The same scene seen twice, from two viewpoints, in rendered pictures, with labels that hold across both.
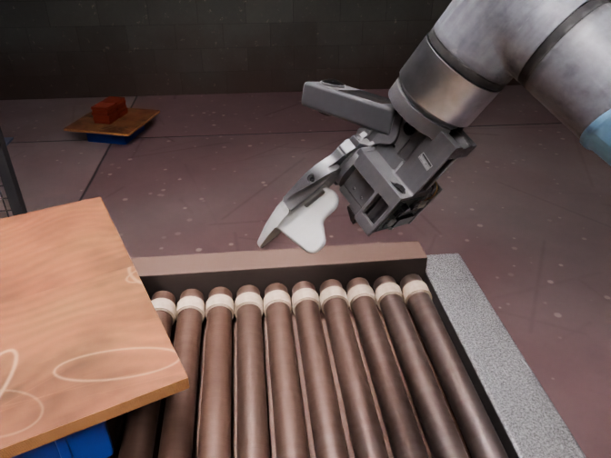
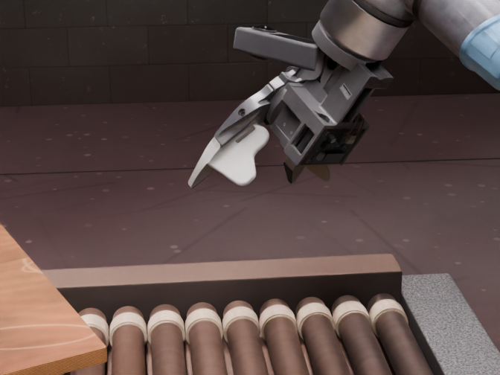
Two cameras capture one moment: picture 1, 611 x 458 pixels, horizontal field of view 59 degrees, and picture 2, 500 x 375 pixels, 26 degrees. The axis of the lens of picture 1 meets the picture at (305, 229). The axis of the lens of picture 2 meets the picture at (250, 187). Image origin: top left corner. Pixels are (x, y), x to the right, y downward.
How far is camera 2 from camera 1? 0.55 m
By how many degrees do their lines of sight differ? 11
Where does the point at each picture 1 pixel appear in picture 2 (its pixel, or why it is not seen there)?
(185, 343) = not seen: hidden behind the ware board
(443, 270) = (425, 290)
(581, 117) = (455, 41)
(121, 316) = (23, 300)
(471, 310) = (455, 330)
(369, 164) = (296, 97)
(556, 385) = not seen: outside the picture
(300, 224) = (231, 158)
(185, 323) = not seen: hidden behind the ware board
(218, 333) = (129, 350)
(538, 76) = (423, 10)
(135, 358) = (46, 332)
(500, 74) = (400, 11)
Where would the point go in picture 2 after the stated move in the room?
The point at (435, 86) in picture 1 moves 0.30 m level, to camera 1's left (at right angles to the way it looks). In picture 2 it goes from (348, 22) to (13, 22)
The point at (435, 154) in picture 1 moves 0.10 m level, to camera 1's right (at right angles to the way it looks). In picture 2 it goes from (353, 83) to (462, 83)
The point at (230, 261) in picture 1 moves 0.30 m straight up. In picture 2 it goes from (142, 274) to (133, 60)
